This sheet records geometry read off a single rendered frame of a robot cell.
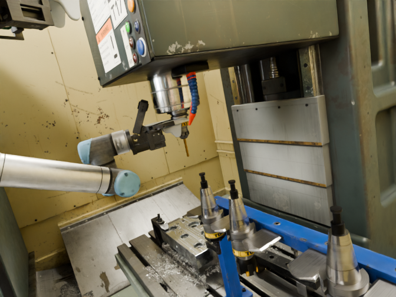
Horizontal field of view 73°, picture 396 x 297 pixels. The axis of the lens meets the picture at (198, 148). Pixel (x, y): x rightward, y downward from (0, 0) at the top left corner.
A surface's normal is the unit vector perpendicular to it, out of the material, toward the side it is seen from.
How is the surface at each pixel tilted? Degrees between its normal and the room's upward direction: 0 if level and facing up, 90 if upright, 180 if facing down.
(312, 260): 0
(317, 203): 90
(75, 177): 85
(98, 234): 24
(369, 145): 90
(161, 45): 90
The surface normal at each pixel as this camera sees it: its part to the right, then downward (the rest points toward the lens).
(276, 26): 0.53, 0.07
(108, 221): 0.04, -0.85
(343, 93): -0.82, 0.27
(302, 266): -0.20, -0.96
